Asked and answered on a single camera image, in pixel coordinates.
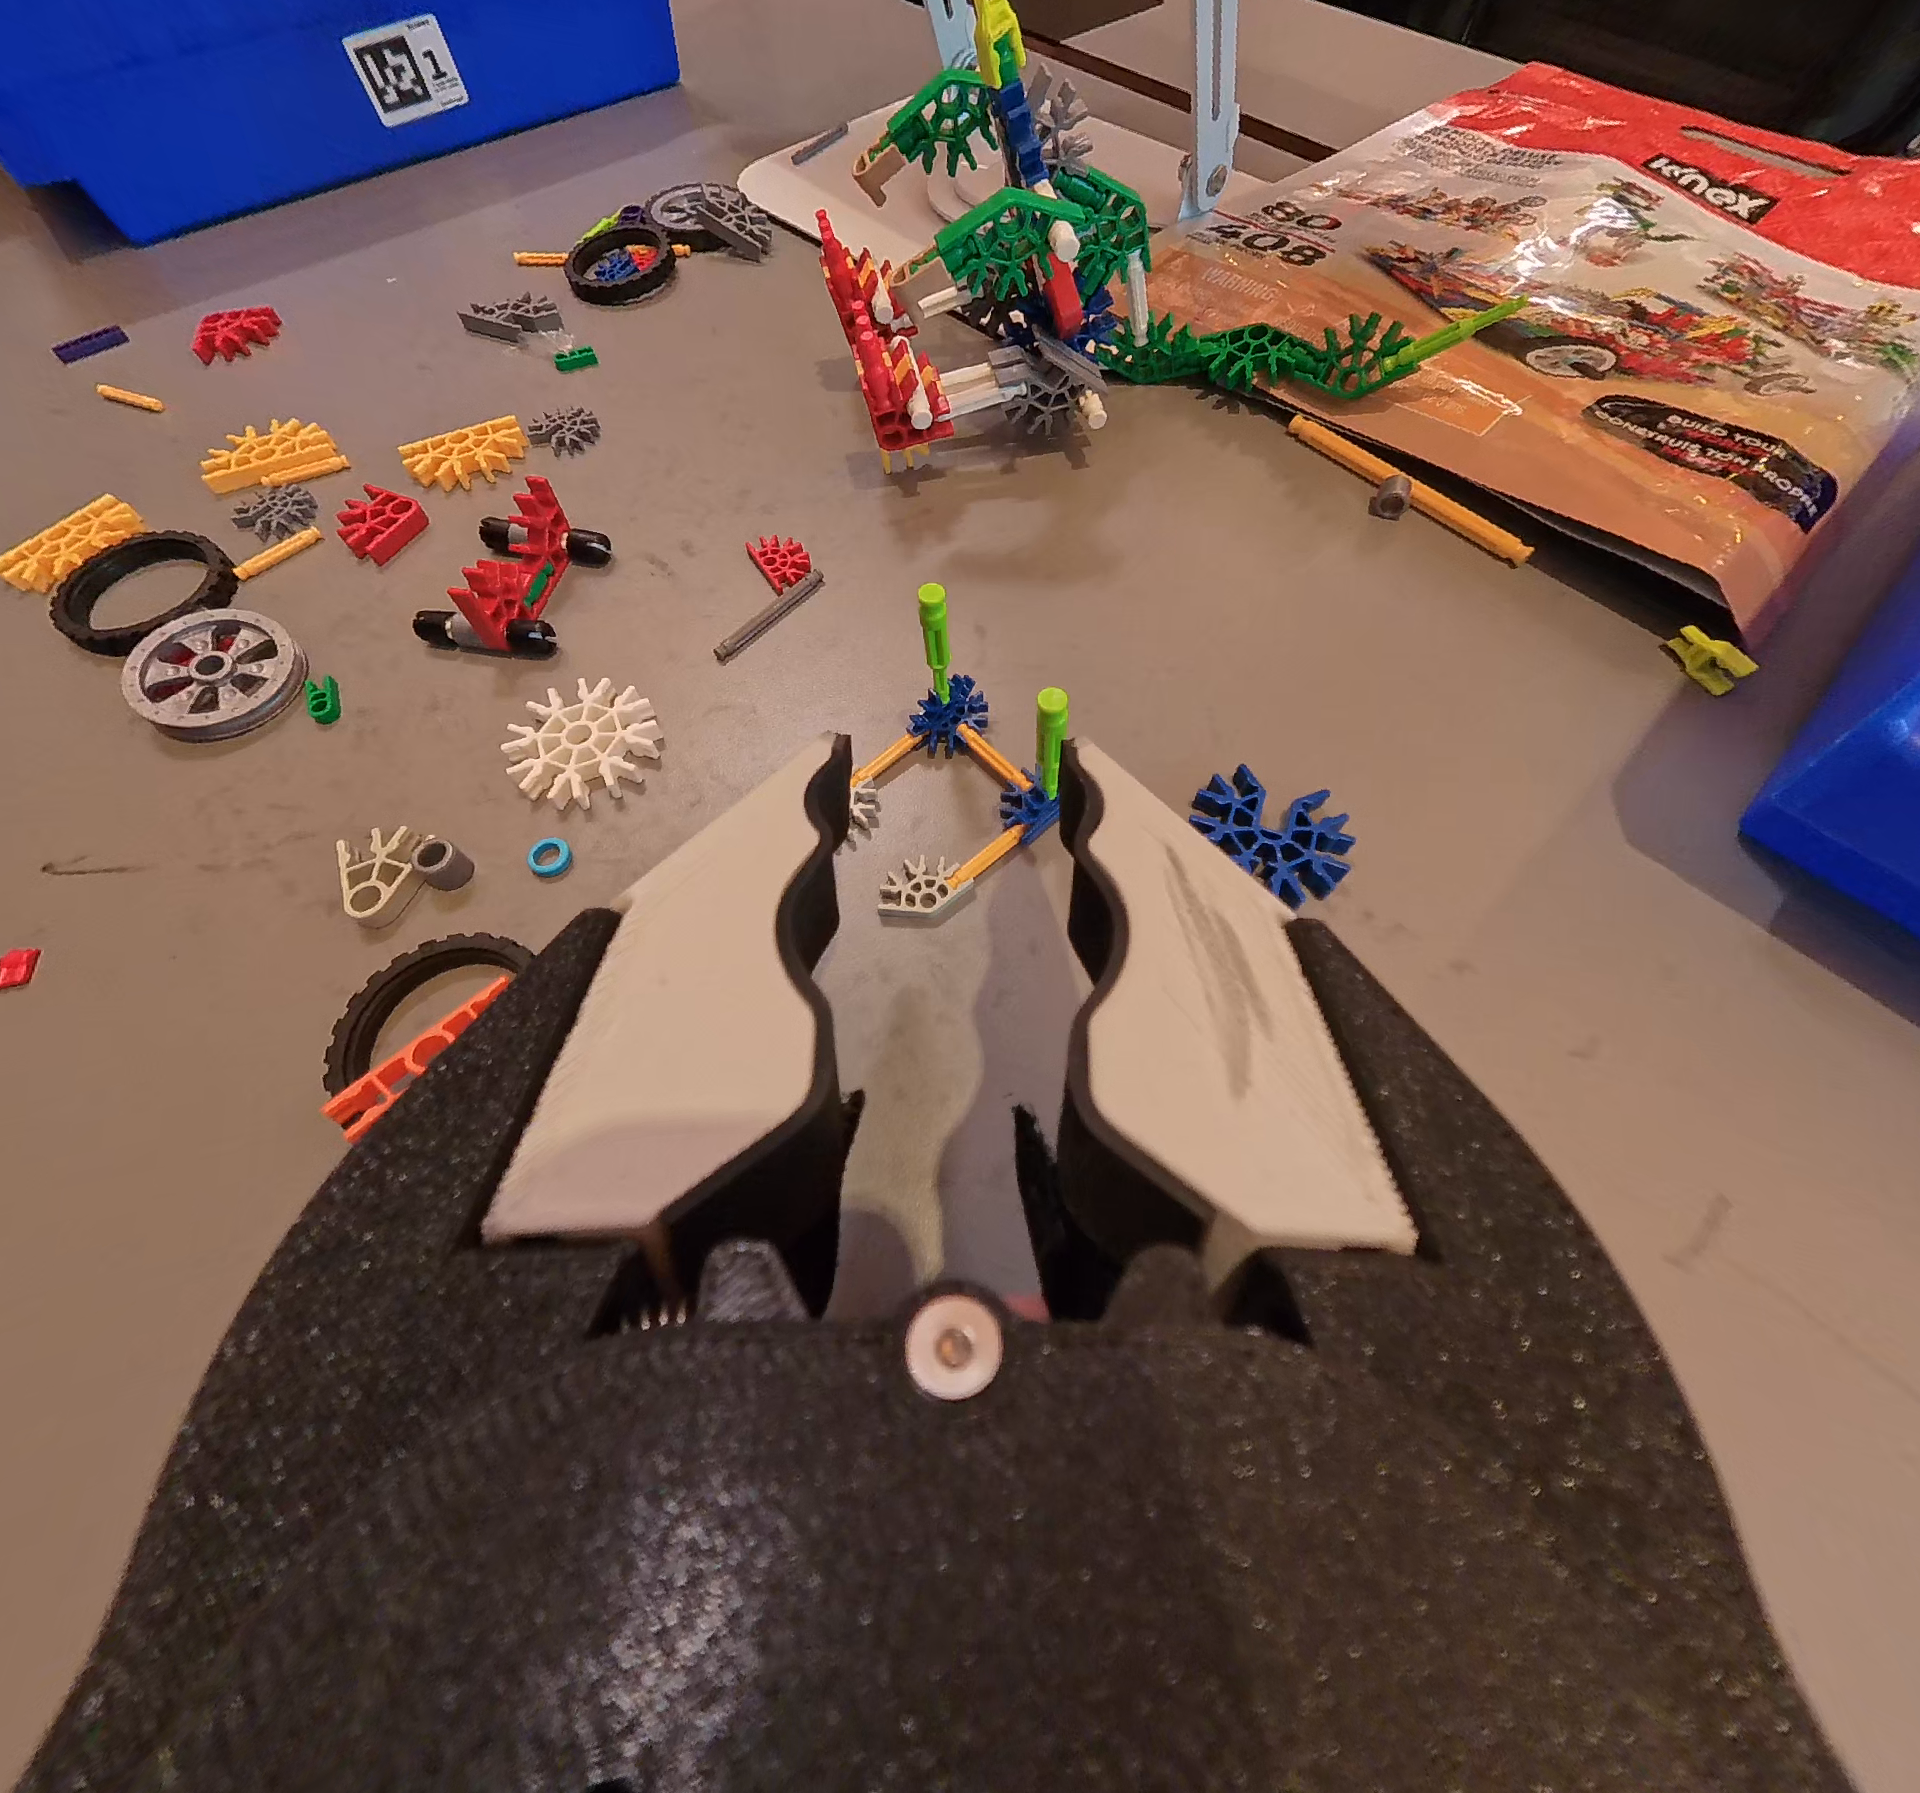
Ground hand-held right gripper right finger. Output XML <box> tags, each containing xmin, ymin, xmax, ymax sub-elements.
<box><xmin>1012</xmin><ymin>737</ymin><xmax>1422</xmax><ymax>1327</ymax></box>

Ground cream fan connector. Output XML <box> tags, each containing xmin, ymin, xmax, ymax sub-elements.
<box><xmin>336</xmin><ymin>825</ymin><xmax>429</xmax><ymax>928</ymax></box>

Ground red connector with grey rod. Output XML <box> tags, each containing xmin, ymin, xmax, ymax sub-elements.
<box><xmin>713</xmin><ymin>534</ymin><xmax>827</xmax><ymax>665</ymax></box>

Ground small black rubber tyre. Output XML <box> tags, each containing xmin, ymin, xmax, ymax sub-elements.
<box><xmin>566</xmin><ymin>222</ymin><xmax>685</xmax><ymax>310</ymax></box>

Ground lime clip connector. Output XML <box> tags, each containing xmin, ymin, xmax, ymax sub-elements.
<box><xmin>1664</xmin><ymin>623</ymin><xmax>1761</xmax><ymax>695</ymax></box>

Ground white snowflake connector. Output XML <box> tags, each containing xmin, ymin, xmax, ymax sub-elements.
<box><xmin>500</xmin><ymin>676</ymin><xmax>666</xmax><ymax>811</ymax></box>

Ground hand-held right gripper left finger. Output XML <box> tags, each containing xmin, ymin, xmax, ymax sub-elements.
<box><xmin>480</xmin><ymin>730</ymin><xmax>866</xmax><ymax>1322</ymax></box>

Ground orange rod with grey clip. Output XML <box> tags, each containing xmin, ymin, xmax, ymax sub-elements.
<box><xmin>1287</xmin><ymin>414</ymin><xmax>1536</xmax><ymax>565</ymax></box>

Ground red connector assembly black caps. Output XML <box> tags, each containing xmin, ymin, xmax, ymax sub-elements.
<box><xmin>411</xmin><ymin>476</ymin><xmax>613</xmax><ymax>662</ymax></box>

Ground orange ladder connector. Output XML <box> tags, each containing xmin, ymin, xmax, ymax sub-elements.
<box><xmin>322</xmin><ymin>974</ymin><xmax>512</xmax><ymax>1146</ymax></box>

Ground silver spoked wheel hub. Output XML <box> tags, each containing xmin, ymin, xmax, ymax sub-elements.
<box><xmin>122</xmin><ymin>608</ymin><xmax>312</xmax><ymax>745</ymax></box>

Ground blue snowflake connector pair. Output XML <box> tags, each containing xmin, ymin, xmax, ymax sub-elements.
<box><xmin>1189</xmin><ymin>765</ymin><xmax>1357</xmax><ymax>910</ymax></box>

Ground multicoloured toy construction model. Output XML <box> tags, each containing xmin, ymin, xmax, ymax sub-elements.
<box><xmin>816</xmin><ymin>0</ymin><xmax>1532</xmax><ymax>482</ymax></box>

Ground white adjustable book stand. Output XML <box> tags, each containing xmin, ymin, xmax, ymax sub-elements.
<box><xmin>739</xmin><ymin>0</ymin><xmax>1248</xmax><ymax>249</ymax></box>

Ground yellow fan connector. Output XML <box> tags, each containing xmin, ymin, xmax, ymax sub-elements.
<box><xmin>0</xmin><ymin>493</ymin><xmax>149</xmax><ymax>591</ymax></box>
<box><xmin>398</xmin><ymin>414</ymin><xmax>531</xmax><ymax>493</ymax></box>
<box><xmin>199</xmin><ymin>415</ymin><xmax>353</xmax><ymax>497</ymax></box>

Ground blue plastic bin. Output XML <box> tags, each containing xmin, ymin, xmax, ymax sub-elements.
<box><xmin>1739</xmin><ymin>414</ymin><xmax>1920</xmax><ymax>911</ymax></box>

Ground red toy set bag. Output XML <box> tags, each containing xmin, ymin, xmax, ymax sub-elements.
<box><xmin>1147</xmin><ymin>59</ymin><xmax>1920</xmax><ymax>645</ymax></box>

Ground blue and yellow rod frame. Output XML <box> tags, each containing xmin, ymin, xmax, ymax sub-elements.
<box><xmin>849</xmin><ymin>582</ymin><xmax>1071</xmax><ymax>919</ymax></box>

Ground blue bin with square tag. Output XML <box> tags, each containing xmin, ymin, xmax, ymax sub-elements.
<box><xmin>0</xmin><ymin>0</ymin><xmax>679</xmax><ymax>247</ymax></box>

